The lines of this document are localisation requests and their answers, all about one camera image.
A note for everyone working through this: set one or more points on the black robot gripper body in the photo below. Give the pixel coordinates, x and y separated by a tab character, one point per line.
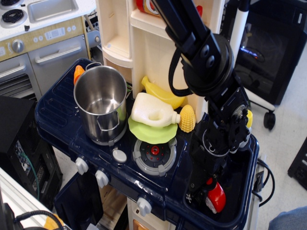
206	164

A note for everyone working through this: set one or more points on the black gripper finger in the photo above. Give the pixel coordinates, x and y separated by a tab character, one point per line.
193	198
209	199

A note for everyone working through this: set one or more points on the red and white sushi toy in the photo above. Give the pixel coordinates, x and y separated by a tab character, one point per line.
221	200

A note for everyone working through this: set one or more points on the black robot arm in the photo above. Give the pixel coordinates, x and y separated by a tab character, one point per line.
208	65

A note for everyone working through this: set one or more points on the stainless steel pot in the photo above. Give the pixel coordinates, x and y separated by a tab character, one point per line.
100	94

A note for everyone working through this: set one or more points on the yellow toy corn cob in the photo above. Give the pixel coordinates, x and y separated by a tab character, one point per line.
188	119

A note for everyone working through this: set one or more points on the green toy plate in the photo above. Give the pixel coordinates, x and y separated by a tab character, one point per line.
152	135

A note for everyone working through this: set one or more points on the grey and yellow toy faucet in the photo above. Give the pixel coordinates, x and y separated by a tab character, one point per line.
248	125

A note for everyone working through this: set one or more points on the navy blue toy kitchen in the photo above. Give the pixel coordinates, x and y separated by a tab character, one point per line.
155	176

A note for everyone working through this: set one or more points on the yellow toy banana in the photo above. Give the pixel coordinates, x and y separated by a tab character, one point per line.
165	96

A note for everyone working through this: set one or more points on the white toy milk jug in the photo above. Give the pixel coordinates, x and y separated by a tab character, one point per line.
151	111

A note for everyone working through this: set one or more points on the orange toy carrot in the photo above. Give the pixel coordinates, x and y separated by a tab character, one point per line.
79	70

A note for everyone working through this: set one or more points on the red toy ketchup bottle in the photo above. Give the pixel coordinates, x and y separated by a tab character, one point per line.
147	6

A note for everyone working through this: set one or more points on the black computer case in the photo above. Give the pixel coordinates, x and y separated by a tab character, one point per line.
24	155

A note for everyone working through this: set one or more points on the wooden toy stove oven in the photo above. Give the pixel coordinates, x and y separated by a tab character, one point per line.
39	40

